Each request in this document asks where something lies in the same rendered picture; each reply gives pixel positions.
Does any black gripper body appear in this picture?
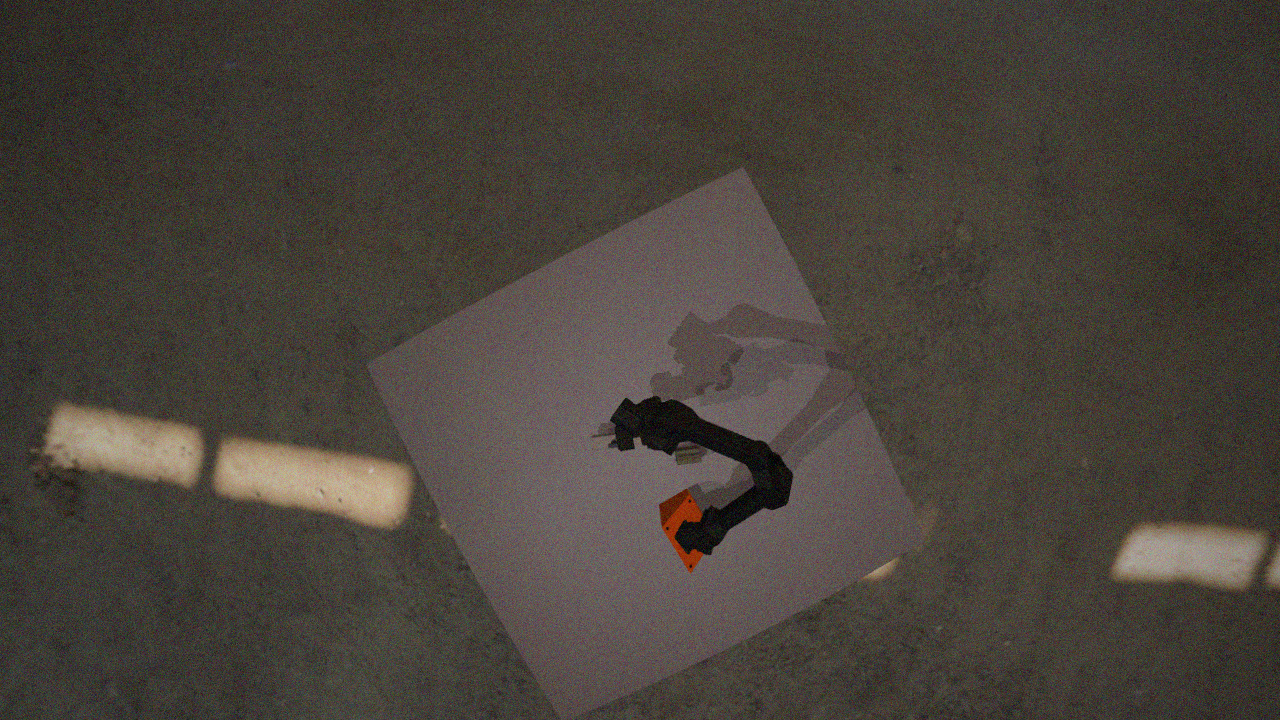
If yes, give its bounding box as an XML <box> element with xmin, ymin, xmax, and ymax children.
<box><xmin>614</xmin><ymin>427</ymin><xmax>645</xmax><ymax>451</ymax></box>

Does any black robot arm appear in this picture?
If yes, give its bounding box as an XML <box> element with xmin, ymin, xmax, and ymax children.
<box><xmin>611</xmin><ymin>396</ymin><xmax>794</xmax><ymax>555</ymax></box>

